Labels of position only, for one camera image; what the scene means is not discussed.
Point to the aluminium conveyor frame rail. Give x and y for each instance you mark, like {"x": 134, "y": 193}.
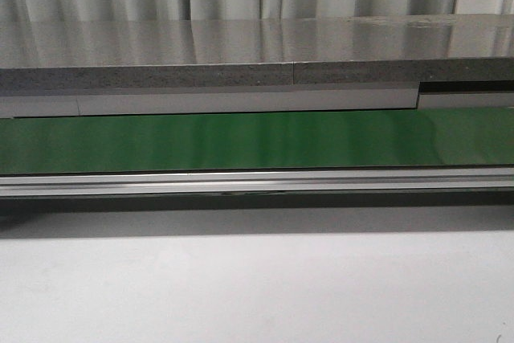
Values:
{"x": 409, "y": 186}

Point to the green conveyor belt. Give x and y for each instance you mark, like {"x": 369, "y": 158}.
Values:
{"x": 261, "y": 140}

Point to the grey stone counter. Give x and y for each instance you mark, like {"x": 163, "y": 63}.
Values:
{"x": 259, "y": 65}

